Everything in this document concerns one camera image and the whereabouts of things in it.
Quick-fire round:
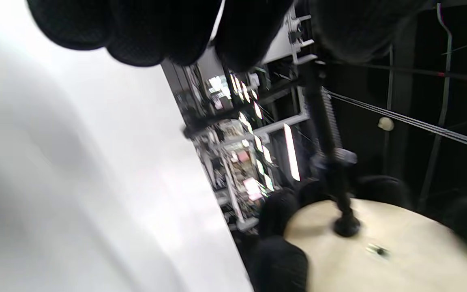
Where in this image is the long ceiling light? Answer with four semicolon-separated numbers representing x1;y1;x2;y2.
283;123;301;182

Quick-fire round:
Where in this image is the person's left hand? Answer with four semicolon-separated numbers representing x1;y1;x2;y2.
27;0;428;73

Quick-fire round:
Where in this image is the round wooden disc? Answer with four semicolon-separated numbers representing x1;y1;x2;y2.
284;199;467;292

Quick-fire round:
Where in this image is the black metal C clamp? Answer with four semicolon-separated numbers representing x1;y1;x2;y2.
183;57;362;238

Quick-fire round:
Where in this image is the person's right hand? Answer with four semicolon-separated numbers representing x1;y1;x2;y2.
252;174;467;292

